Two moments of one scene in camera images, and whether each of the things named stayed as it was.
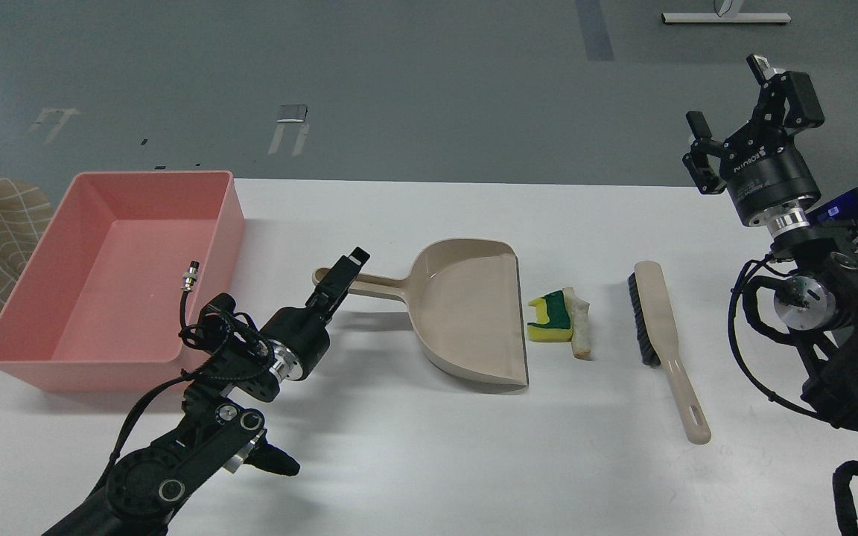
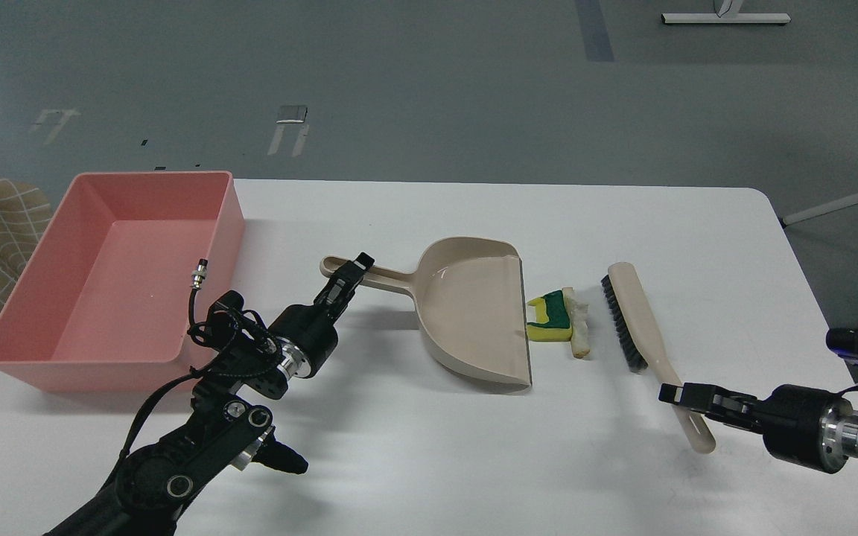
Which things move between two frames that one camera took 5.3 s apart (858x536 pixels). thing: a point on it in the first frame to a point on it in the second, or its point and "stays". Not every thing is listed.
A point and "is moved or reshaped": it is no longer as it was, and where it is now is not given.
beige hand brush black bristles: (655, 339) is moved or reshaped
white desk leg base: (726, 13) stays
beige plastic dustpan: (465, 299) stays
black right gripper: (768, 180) to (808, 426)
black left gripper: (298, 338) stays
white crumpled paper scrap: (578, 311) stays
